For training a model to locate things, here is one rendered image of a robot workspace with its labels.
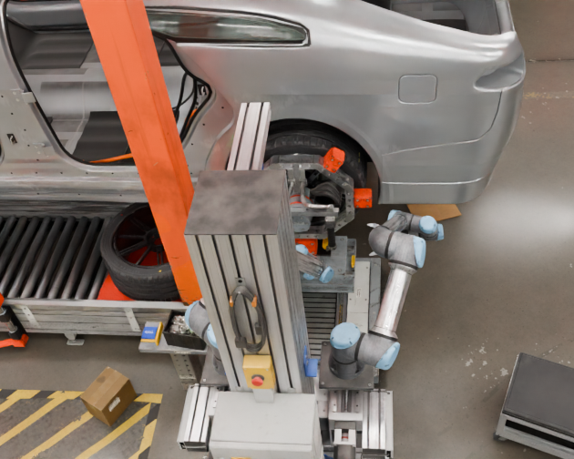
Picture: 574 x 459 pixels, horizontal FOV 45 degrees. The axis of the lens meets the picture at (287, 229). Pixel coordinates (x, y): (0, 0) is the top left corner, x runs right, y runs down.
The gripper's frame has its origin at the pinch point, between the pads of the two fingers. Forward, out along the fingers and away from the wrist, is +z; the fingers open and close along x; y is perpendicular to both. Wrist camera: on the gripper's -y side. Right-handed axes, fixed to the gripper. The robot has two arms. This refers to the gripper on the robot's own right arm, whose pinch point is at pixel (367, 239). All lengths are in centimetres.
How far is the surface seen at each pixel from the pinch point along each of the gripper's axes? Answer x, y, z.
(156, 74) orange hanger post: -45, 105, 60
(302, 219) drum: -12.8, 2.7, 31.3
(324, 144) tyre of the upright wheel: -46, 13, 16
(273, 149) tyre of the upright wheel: -46, 16, 41
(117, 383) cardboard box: 60, -19, 141
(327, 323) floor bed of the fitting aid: 28, -69, 37
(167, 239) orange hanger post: 1, 37, 87
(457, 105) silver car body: -51, 25, -48
